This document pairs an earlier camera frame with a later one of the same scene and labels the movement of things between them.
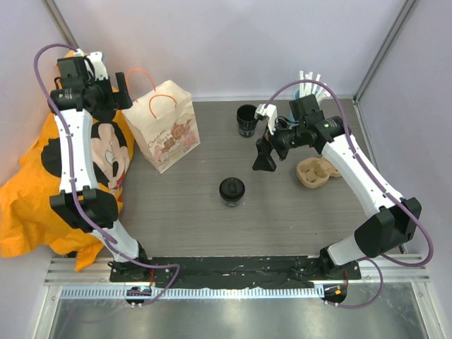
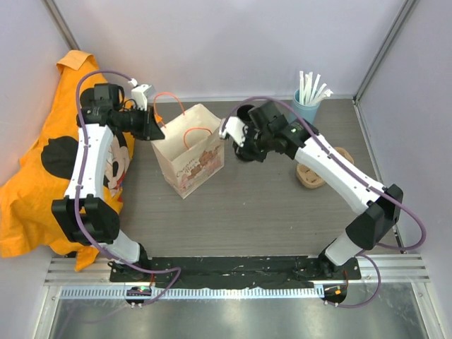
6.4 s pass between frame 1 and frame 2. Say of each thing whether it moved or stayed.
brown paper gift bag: moved
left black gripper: moved
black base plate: stayed
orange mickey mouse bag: stayed
